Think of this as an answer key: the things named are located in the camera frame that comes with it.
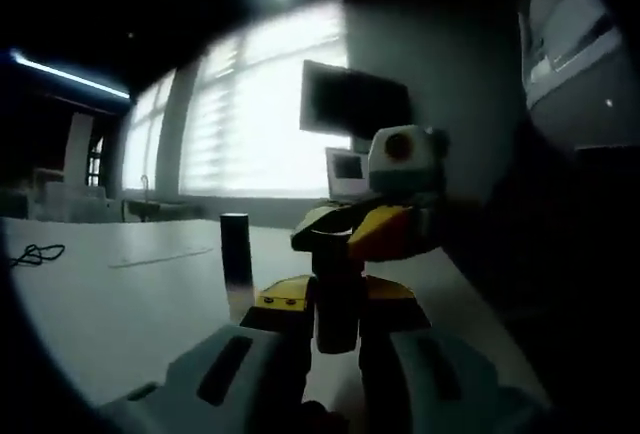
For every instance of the tall dark cosmetic bottle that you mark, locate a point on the tall dark cosmetic bottle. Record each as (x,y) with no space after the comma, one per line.
(239,274)

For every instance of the sink faucet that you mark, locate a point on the sink faucet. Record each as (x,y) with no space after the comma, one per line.
(145,189)

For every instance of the ceiling light strip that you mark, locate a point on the ceiling light strip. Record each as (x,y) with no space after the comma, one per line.
(70,74)

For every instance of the white table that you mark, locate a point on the white table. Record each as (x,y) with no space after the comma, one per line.
(125,329)

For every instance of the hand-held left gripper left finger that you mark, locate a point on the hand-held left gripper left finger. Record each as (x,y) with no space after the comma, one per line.
(235,369)

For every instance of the open laptop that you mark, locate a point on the open laptop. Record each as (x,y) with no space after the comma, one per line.
(345,174)

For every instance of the person's left hand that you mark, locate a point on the person's left hand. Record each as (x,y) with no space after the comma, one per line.
(320,419)

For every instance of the white worn chest device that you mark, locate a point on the white worn chest device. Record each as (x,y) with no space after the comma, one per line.
(565,39)

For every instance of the window with blinds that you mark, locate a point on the window with blinds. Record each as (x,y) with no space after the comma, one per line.
(250,129)

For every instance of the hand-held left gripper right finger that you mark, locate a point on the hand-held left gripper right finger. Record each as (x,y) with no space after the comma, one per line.
(440,374)

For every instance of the small dark cosmetic bottle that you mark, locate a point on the small dark cosmetic bottle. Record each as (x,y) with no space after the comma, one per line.
(337,319)

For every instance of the black wall monitor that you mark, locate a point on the black wall monitor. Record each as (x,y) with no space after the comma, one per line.
(350,99)

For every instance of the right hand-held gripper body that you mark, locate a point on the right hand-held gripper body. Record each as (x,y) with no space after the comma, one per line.
(400,164)

